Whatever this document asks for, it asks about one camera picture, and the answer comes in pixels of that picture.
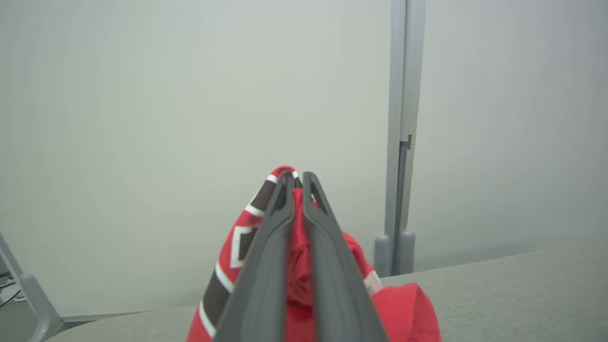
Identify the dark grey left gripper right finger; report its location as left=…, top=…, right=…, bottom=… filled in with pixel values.
left=303, top=172, right=388, bottom=342

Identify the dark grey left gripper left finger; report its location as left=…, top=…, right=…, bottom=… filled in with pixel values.
left=214, top=172, right=295, bottom=342

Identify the red Bulls basketball jersey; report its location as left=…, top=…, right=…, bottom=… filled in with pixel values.
left=187, top=165, right=442, bottom=342

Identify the grey partition post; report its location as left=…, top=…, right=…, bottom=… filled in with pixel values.
left=374, top=0, right=427, bottom=277

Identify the dark background cable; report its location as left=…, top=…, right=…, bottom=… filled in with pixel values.
left=0, top=272, right=23, bottom=304

